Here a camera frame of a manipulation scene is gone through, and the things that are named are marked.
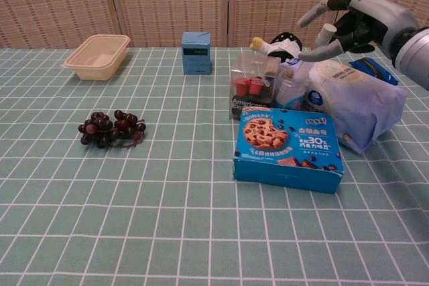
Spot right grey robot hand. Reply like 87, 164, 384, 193
297, 0, 422, 63

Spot clear tube with white cap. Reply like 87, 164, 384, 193
315, 23, 337, 49

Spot dark blue snack packet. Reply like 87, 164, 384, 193
348, 58, 400, 86

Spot light blue wet wipes pack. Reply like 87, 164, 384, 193
288, 56, 408, 155

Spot clear plastic jar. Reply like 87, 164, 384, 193
275, 64, 311, 110

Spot clear box red coffee capsules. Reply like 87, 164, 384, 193
229, 52, 281, 121

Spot blue chocolate cookie box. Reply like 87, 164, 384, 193
232, 105, 345, 195

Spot small blue carton box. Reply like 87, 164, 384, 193
181, 31, 212, 76

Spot woven bamboo folding screen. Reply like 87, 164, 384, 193
0, 0, 429, 49

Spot beige plastic food container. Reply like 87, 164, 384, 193
60, 33, 131, 82

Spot green checked tablecloth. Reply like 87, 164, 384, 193
0, 46, 429, 286

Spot dark red grape bunch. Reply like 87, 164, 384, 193
78, 109, 147, 149

